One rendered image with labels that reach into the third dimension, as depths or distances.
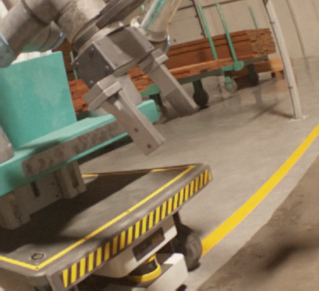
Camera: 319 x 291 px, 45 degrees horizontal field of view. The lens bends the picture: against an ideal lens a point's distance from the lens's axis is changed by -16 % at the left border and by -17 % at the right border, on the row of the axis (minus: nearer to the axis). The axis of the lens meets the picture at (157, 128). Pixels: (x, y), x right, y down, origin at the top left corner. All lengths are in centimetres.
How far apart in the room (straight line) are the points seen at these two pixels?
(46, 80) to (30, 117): 12
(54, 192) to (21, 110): 29
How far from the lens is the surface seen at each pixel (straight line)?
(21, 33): 62
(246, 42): 563
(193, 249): 121
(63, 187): 121
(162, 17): 117
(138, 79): 365
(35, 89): 110
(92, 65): 54
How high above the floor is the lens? 61
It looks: 8 degrees down
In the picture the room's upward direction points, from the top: 15 degrees counter-clockwise
